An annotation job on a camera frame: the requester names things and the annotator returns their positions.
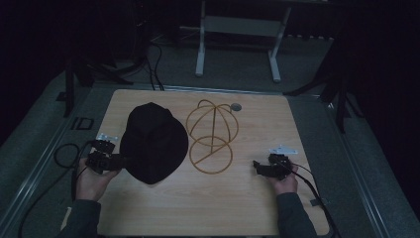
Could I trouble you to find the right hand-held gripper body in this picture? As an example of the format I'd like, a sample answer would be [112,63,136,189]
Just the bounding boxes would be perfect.
[267,144,299,181]

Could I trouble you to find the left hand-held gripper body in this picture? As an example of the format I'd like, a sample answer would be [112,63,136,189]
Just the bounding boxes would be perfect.
[85,133,119,175]

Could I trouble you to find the black hat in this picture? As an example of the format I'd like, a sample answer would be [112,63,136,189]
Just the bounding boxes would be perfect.
[119,101,189,185]

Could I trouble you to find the gold wire hat stand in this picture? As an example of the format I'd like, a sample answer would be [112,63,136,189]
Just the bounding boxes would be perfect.
[185,99,240,176]

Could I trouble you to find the person's right hand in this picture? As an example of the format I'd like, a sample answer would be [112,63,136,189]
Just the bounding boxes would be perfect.
[266,164,300,196]

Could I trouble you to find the person's left hand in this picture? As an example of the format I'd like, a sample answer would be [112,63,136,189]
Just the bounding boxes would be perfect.
[74,158,122,202]

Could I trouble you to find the black tripod stand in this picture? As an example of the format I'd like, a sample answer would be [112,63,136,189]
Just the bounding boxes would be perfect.
[282,31,365,135]
[62,49,150,119]

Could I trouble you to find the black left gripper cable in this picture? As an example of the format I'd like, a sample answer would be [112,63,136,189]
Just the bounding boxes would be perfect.
[17,141,97,238]

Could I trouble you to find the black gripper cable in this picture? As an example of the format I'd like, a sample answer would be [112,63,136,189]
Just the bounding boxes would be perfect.
[17,141,97,238]
[289,162,343,238]

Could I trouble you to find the black rectangular floor bracket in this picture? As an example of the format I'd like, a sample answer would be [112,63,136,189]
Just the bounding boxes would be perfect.
[69,116,96,131]

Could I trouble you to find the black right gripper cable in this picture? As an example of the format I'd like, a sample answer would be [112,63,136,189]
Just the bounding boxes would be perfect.
[289,162,343,238]

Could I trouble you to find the grey cable clip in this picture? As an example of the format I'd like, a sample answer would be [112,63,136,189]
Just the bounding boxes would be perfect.
[309,196,330,207]

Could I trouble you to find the black floor cables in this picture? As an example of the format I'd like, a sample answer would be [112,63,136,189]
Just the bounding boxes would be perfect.
[144,41,165,92]

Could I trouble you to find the white metal desk frame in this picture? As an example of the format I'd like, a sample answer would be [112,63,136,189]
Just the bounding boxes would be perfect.
[179,0,293,84]

